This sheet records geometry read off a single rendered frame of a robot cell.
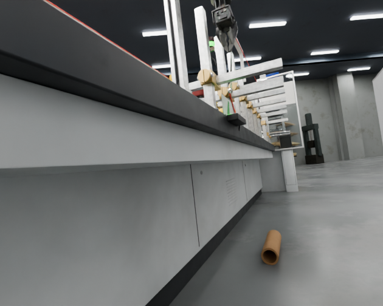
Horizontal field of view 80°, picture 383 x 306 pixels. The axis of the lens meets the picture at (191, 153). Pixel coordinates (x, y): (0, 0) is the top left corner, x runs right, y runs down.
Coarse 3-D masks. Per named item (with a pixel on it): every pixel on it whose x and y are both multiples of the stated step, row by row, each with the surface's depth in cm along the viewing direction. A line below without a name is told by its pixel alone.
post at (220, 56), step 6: (216, 42) 112; (216, 48) 112; (222, 48) 111; (216, 54) 112; (222, 54) 111; (216, 60) 112; (222, 60) 111; (222, 66) 111; (222, 72) 111; (222, 84) 111
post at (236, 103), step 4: (228, 56) 135; (232, 56) 134; (228, 60) 135; (232, 60) 134; (228, 64) 135; (232, 64) 134; (232, 68) 134; (236, 100) 133; (236, 104) 133; (236, 108) 133; (236, 112) 133; (240, 112) 134
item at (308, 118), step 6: (306, 114) 1265; (306, 120) 1267; (306, 126) 1269; (312, 126) 1232; (318, 126) 1234; (306, 132) 1294; (318, 132) 1231; (306, 138) 1288; (318, 138) 1226; (306, 144) 1285; (312, 144) 1245; (318, 144) 1220; (306, 150) 1288; (318, 150) 1218; (306, 156) 1272; (312, 156) 1234; (318, 156) 1221; (306, 162) 1275; (312, 162) 1237; (318, 162) 1217; (324, 162) 1232
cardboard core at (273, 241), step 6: (270, 234) 129; (276, 234) 129; (270, 240) 119; (276, 240) 120; (264, 246) 113; (270, 246) 110; (276, 246) 113; (264, 252) 116; (270, 252) 121; (276, 252) 108; (264, 258) 111; (270, 258) 114; (276, 258) 110; (270, 264) 109
